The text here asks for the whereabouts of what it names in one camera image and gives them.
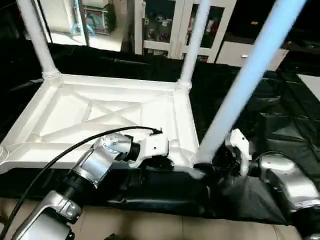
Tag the white plastic table top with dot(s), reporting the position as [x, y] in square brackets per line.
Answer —
[100, 110]

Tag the white plastic table leg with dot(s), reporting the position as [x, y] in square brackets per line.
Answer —
[192, 40]
[37, 40]
[250, 75]

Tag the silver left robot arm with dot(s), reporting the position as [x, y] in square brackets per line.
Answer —
[95, 165]

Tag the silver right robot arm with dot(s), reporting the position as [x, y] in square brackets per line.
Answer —
[290, 185]

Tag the black work mat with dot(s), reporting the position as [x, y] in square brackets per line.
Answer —
[270, 120]

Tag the white drawer unit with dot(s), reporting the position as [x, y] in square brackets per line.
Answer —
[227, 52]

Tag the white flat board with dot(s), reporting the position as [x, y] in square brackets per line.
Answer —
[312, 86]

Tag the white glass door cabinet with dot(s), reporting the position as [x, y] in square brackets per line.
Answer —
[165, 25]

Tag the colourful toy box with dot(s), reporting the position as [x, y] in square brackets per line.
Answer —
[100, 19]

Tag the dark bookshelf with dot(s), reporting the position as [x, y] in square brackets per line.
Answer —
[300, 20]

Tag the white framed glass door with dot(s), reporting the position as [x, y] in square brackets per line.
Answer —
[60, 20]

